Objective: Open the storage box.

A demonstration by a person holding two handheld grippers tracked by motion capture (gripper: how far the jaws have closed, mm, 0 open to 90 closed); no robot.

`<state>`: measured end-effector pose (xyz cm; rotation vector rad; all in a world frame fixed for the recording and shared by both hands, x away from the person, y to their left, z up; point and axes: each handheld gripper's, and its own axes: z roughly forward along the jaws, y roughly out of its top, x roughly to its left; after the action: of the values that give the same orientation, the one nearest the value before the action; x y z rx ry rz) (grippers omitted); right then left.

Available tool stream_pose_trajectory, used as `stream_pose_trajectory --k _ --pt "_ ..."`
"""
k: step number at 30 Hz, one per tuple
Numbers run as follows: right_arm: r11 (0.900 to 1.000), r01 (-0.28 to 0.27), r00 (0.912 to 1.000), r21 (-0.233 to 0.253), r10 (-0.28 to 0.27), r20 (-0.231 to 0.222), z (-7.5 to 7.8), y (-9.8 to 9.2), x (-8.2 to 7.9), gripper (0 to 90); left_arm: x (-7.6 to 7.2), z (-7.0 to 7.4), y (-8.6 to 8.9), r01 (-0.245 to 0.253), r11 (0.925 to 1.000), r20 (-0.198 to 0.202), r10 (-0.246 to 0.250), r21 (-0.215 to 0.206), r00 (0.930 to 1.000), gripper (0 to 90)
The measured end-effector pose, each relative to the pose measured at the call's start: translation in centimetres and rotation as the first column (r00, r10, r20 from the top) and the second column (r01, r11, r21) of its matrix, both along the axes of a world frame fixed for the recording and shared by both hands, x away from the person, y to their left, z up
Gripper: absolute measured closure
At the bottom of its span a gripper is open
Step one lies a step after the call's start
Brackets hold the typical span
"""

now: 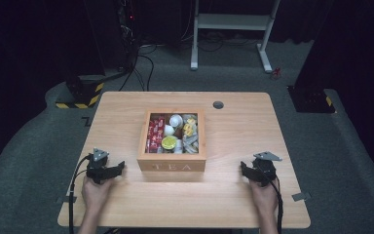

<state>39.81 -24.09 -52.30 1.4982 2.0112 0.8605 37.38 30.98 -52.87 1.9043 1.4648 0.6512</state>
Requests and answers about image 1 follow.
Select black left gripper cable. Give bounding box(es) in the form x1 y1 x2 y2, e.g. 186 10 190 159
68 154 93 234

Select black yellow striped stand base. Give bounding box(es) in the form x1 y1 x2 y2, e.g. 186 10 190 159
55 75 105 110

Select pile of yellow packets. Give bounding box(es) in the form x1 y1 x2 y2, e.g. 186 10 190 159
183 117 198 137

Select large white capsule cup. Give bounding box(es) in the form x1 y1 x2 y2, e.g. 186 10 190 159
168 113 184 129

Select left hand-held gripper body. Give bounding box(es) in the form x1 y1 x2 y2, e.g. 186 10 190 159
86 148 112 185

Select grey tape piece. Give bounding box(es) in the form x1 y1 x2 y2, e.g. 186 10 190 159
56 195 78 205
291 192 313 202

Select white metal stand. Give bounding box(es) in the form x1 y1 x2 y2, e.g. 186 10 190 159
190 0 281 73

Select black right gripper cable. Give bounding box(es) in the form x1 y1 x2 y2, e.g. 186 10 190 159
266 175 284 234

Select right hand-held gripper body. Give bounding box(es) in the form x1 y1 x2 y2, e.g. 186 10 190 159
252 150 282 188

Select wooden tea box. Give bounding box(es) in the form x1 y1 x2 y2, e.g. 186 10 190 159
136 107 207 173

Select person's left hand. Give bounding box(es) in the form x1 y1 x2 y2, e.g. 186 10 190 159
81 175 115 210

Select person's right hand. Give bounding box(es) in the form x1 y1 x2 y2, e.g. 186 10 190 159
248 177 281 213

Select dark equipment rack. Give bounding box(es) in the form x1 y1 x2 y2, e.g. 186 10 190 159
115 0 141 73

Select black floor cables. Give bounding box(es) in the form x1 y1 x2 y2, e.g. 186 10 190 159
118 42 157 93

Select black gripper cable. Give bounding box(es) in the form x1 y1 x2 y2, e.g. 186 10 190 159
266 175 284 234
68 154 93 234

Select row of red packets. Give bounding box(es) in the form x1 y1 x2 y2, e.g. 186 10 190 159
145 117 166 154

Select pile of grey packets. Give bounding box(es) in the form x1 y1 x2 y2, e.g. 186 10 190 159
182 133 200 154

